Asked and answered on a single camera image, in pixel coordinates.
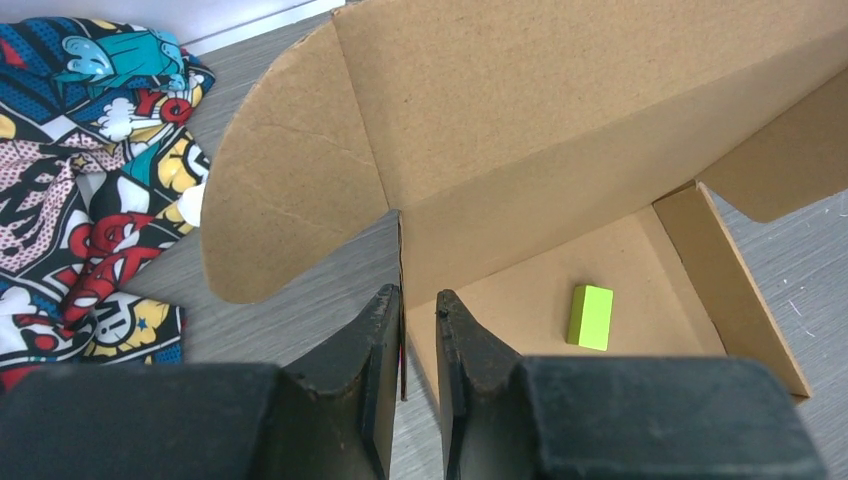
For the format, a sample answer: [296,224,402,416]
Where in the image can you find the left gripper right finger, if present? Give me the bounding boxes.
[435,290,828,479]

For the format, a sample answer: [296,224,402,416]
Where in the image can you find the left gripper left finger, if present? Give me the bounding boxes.
[1,284,402,479]

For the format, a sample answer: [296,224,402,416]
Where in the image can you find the small green block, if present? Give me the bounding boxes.
[566,285,614,351]

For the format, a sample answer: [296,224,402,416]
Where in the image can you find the brown cardboard box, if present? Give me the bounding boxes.
[201,1,847,399]

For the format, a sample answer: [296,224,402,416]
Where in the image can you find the colourful comic print shorts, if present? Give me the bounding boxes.
[1,17,215,392]

